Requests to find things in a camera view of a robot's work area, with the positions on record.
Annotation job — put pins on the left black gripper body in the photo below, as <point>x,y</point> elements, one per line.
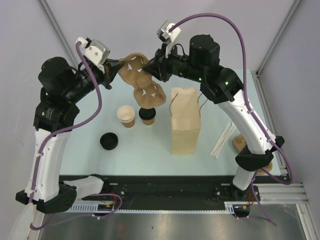
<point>106,80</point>

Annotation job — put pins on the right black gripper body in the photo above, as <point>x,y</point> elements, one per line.
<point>172,63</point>

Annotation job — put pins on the brown pulp cup carrier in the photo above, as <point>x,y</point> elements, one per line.
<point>147,93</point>

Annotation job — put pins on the stack of brown paper cups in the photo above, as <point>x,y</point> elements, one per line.
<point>126,115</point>

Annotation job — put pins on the black plastic cup lid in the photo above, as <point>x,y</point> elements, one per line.
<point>147,114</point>

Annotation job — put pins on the brown paper takeout bag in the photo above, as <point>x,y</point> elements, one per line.
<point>186,124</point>

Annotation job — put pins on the brown paper coffee cup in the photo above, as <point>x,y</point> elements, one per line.
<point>148,122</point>

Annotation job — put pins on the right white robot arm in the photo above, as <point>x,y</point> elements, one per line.
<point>223,87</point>

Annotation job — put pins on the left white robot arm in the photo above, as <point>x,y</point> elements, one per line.
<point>62,87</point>

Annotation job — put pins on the stack of black lids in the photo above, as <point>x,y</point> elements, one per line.
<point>109,141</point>

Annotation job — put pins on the white wrapped straw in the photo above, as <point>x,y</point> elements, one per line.
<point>221,140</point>
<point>223,145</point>

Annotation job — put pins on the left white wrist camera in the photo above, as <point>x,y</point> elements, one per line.
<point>94,50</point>

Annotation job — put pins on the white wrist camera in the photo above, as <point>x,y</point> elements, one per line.
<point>94,50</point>
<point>168,37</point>

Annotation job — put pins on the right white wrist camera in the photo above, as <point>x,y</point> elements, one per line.
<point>168,37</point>

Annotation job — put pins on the right aluminium frame post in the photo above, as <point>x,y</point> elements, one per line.
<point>279,35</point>

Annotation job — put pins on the aluminium frame post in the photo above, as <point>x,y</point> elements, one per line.
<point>279,35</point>
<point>52,20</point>

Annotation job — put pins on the left aluminium frame post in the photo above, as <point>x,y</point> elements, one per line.
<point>52,20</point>

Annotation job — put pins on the white slotted cable duct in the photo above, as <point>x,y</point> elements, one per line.
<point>96,207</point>

